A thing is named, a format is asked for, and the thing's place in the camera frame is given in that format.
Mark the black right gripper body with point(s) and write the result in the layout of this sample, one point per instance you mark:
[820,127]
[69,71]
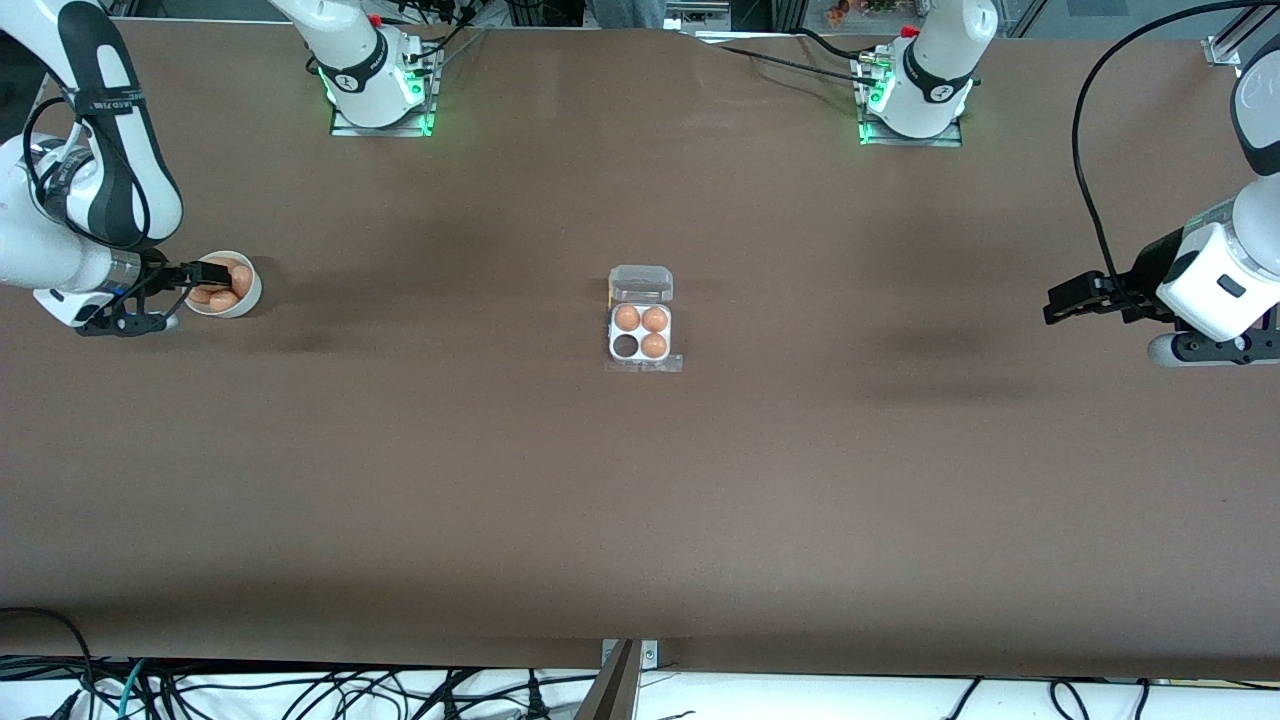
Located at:
[157,273]

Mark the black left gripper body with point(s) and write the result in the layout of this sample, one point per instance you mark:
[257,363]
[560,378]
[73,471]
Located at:
[1143,279]

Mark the clear plastic egg box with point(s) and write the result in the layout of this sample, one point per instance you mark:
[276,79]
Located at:
[640,332]

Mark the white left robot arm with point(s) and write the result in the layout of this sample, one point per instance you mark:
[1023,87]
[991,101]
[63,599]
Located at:
[940,60]

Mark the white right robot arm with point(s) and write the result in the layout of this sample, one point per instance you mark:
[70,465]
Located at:
[350,55]

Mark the white round bowl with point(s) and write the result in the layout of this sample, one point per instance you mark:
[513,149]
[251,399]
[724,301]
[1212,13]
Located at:
[252,298]

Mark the white background equipment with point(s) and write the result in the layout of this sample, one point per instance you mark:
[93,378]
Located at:
[695,15]

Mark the person in grey clothing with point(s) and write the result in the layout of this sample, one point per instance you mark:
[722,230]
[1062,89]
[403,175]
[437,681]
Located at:
[630,12]

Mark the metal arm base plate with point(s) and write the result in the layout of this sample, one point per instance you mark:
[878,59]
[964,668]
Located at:
[338,128]
[950,140]

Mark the aluminium frame rail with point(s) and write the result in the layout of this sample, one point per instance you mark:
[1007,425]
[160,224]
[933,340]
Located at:
[1225,48]

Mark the small metal table bracket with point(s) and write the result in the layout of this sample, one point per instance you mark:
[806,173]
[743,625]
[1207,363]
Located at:
[650,655]

